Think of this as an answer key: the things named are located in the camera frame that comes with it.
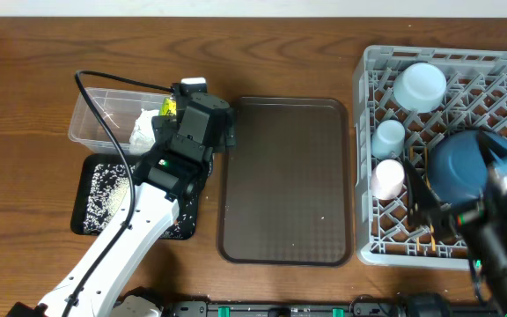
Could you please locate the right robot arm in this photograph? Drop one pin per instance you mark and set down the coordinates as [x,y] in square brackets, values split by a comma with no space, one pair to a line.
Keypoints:
[487,255]

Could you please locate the light blue cup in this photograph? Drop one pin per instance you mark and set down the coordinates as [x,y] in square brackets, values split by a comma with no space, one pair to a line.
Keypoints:
[388,140]

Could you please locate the light blue rice bowl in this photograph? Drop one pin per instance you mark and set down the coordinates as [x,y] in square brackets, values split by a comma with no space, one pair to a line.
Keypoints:
[420,87]

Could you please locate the dark blue plate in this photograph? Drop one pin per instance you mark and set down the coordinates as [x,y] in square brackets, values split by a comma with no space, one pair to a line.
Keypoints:
[457,173]

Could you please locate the grey dishwasher rack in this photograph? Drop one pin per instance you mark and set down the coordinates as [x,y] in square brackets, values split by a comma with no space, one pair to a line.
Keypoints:
[475,98]

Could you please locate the white tissue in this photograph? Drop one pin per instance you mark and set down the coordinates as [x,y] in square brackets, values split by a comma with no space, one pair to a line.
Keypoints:
[143,134]

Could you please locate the black plastic tray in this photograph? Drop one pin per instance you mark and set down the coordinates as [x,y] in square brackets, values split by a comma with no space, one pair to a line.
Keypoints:
[75,223]

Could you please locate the wooden chopstick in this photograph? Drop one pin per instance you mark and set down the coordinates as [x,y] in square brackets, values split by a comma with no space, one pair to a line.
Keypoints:
[426,177]
[411,157]

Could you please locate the brown serving tray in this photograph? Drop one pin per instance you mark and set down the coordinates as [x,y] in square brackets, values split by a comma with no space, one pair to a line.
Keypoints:
[285,187]

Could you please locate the green yellow snack wrapper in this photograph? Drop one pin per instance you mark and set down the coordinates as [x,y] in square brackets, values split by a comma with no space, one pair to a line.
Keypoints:
[168,107]

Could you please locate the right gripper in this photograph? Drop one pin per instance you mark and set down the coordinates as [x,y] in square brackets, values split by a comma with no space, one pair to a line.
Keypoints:
[422,204]

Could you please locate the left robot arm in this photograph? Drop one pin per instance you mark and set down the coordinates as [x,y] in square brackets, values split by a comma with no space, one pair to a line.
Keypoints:
[169,176]

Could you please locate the white rice pile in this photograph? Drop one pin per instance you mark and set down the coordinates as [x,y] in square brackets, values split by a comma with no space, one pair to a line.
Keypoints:
[106,185]

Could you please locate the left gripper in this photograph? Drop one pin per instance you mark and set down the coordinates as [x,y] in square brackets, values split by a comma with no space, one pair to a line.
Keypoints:
[228,134]

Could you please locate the pink cup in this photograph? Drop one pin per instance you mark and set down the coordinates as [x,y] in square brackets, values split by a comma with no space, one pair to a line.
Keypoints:
[387,179]

